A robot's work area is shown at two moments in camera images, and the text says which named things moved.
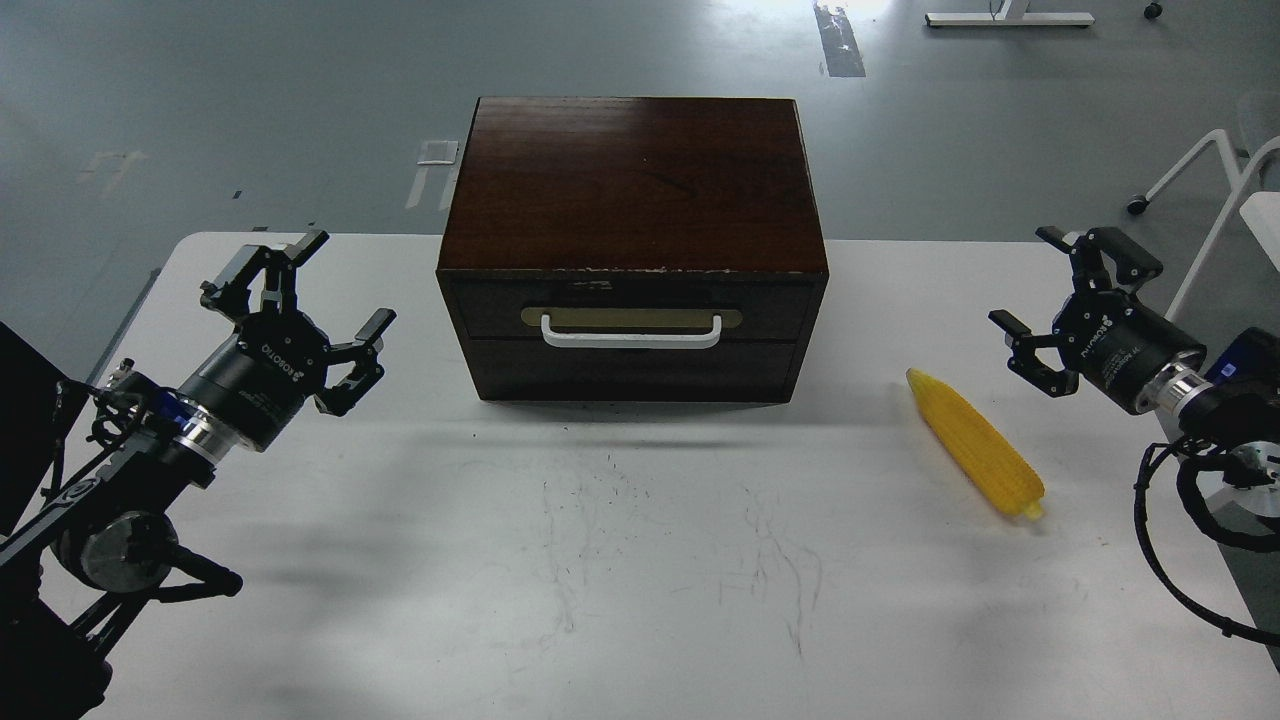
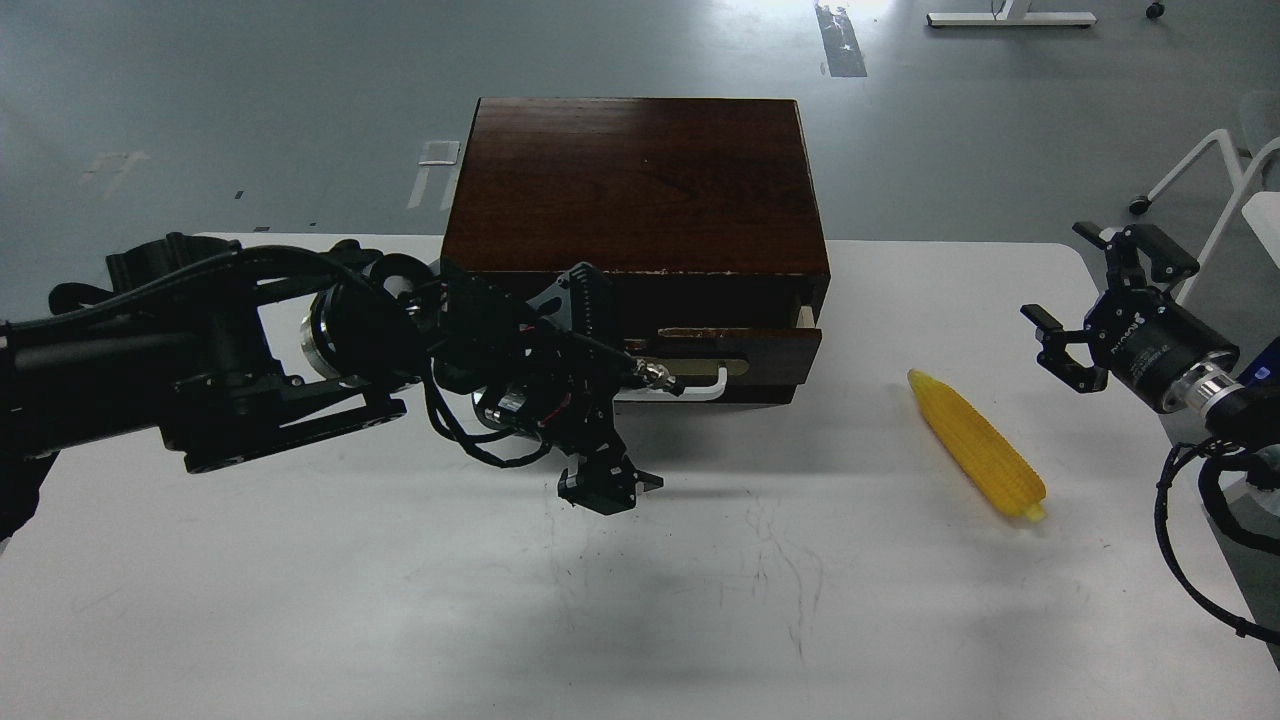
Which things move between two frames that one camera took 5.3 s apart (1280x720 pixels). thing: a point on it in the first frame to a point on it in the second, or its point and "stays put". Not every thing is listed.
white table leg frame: (1242, 175) stays put
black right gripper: (1116, 342) to (1138, 336)
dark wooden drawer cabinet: (634, 250) stays put
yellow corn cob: (988, 457) stays put
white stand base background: (1008, 13) stays put
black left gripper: (257, 384) to (553, 380)
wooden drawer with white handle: (633, 311) to (727, 365)
